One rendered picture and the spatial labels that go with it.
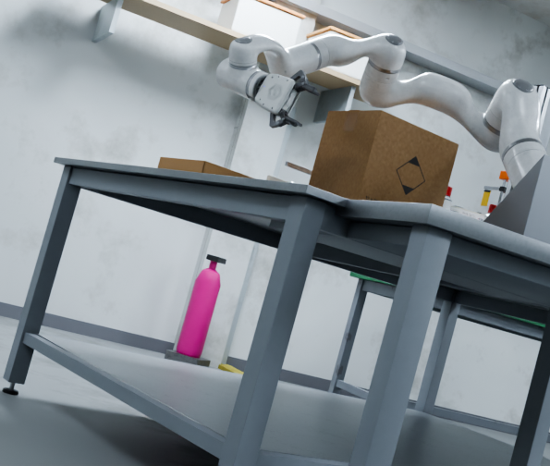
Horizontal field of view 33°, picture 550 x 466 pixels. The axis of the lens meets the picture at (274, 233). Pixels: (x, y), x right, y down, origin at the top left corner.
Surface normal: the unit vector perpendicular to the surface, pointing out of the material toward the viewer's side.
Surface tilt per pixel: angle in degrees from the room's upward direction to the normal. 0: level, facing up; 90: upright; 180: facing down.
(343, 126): 90
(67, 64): 90
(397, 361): 90
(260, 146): 90
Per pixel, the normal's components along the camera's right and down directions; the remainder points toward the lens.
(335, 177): -0.79, -0.25
